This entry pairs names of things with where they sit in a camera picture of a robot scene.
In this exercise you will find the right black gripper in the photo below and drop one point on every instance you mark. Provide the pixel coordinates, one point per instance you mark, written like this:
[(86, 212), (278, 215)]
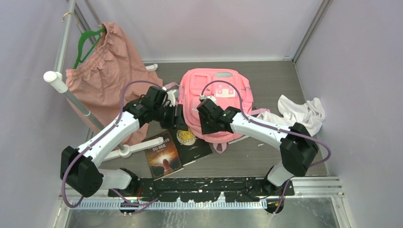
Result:
[(205, 129)]

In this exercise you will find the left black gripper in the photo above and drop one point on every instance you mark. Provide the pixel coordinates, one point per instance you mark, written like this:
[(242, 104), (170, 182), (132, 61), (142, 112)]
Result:
[(180, 124)]

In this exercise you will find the Moon and Sixpence book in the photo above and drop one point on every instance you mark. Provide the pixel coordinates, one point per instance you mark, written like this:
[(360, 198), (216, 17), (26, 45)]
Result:
[(189, 147)]

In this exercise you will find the pink student backpack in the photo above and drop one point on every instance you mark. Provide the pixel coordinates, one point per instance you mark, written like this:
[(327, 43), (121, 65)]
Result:
[(225, 87)]

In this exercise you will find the Three Days To See book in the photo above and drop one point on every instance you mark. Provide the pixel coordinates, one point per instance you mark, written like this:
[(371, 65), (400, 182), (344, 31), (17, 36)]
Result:
[(163, 159)]

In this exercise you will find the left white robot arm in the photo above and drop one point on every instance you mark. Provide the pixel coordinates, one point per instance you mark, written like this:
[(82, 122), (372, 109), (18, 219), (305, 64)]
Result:
[(80, 166)]

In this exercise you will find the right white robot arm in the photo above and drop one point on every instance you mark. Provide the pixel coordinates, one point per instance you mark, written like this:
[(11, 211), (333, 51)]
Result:
[(296, 146)]

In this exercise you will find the pink shorts on hanger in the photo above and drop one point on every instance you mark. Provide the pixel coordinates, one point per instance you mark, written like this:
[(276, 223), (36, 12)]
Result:
[(99, 81)]

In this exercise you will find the white crumpled cloth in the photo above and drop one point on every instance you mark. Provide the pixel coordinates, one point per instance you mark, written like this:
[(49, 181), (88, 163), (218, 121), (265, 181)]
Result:
[(310, 114)]

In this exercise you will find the white clothes rack stand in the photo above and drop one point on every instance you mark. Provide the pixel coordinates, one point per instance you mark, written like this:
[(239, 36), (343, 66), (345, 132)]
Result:
[(55, 79)]

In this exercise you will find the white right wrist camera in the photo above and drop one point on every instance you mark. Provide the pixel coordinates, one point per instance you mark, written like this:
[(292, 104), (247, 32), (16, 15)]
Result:
[(210, 97)]

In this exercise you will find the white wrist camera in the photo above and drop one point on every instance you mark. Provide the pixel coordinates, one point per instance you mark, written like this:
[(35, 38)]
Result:
[(210, 97), (171, 99)]

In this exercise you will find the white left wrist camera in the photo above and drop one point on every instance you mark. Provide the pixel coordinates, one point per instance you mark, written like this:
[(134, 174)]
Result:
[(171, 99)]

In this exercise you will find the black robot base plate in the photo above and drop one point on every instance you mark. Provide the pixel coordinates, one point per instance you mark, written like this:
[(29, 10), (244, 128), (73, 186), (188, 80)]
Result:
[(234, 189)]

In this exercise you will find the white slotted cable duct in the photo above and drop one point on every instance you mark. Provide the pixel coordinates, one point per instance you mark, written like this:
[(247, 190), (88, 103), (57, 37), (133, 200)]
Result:
[(219, 204)]

